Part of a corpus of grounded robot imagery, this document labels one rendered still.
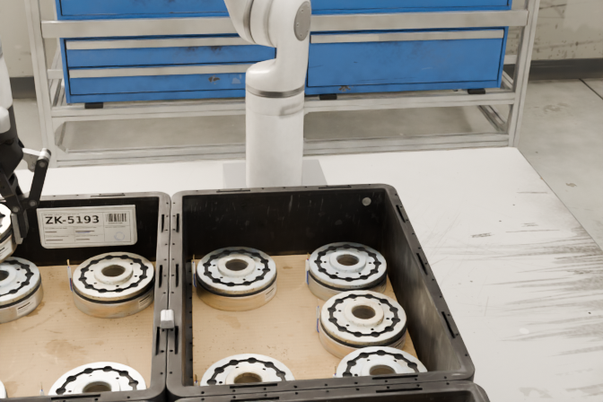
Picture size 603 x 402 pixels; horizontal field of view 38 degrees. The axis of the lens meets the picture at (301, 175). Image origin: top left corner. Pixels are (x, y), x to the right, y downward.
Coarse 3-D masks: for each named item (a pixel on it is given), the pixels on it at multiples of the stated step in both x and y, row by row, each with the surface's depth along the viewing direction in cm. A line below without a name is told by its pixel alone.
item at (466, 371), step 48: (192, 192) 115; (240, 192) 116; (288, 192) 116; (336, 192) 117; (384, 192) 118; (432, 288) 97; (240, 384) 83; (288, 384) 83; (336, 384) 83; (384, 384) 83
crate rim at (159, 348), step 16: (128, 192) 115; (144, 192) 115; (160, 192) 115; (160, 208) 111; (160, 224) 108; (160, 240) 105; (160, 256) 102; (160, 272) 101; (160, 288) 96; (160, 304) 93; (160, 320) 91; (160, 336) 88; (160, 352) 86; (160, 368) 84; (160, 384) 82; (0, 400) 80; (16, 400) 80; (32, 400) 80; (48, 400) 80; (64, 400) 80; (80, 400) 80; (96, 400) 80; (112, 400) 80; (128, 400) 80; (160, 400) 82
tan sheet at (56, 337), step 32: (64, 288) 113; (32, 320) 106; (64, 320) 107; (96, 320) 107; (128, 320) 107; (0, 352) 101; (32, 352) 101; (64, 352) 101; (96, 352) 102; (128, 352) 102; (32, 384) 96
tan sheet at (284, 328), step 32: (288, 256) 121; (192, 288) 113; (288, 288) 114; (192, 320) 107; (224, 320) 107; (256, 320) 108; (288, 320) 108; (224, 352) 102; (256, 352) 102; (288, 352) 102; (320, 352) 102
